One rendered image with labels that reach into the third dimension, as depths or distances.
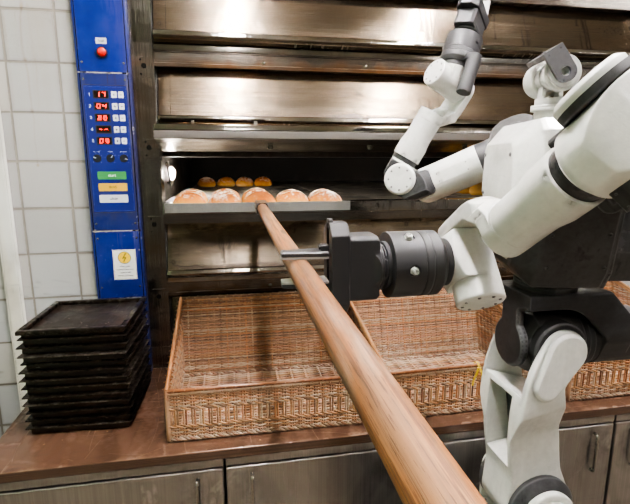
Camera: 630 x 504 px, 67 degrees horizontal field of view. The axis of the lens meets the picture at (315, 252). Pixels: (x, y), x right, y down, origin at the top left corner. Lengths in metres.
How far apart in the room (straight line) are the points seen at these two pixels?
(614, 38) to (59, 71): 2.00
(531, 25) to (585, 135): 1.62
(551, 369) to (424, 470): 0.80
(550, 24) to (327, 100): 0.91
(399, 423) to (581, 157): 0.33
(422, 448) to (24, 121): 1.69
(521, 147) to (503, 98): 1.13
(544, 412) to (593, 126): 0.67
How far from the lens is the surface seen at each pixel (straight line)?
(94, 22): 1.76
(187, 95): 1.72
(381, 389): 0.28
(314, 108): 1.73
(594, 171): 0.50
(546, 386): 1.02
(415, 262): 0.61
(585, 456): 1.83
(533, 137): 0.89
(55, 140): 1.78
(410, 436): 0.24
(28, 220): 1.83
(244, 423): 1.40
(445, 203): 1.90
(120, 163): 1.70
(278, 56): 1.74
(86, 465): 1.42
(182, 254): 1.73
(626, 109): 0.51
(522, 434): 1.09
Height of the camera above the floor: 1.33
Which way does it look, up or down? 11 degrees down
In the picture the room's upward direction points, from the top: straight up
